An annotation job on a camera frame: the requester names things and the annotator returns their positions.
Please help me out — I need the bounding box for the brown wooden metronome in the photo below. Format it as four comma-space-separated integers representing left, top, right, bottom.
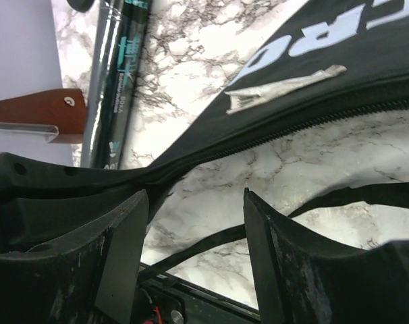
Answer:
0, 88, 87, 144

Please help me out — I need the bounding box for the black table edge rail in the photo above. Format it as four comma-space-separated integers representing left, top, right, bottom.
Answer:
139, 273, 261, 323

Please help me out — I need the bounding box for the black racket bag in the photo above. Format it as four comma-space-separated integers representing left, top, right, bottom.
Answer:
136, 0, 409, 281

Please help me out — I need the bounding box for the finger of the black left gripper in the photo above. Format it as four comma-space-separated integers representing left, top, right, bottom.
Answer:
0, 153, 146, 252

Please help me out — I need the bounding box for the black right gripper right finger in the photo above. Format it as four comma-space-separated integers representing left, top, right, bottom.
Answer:
244, 190, 409, 323

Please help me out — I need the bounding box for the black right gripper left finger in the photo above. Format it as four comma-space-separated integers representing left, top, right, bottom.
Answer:
0, 191, 148, 323

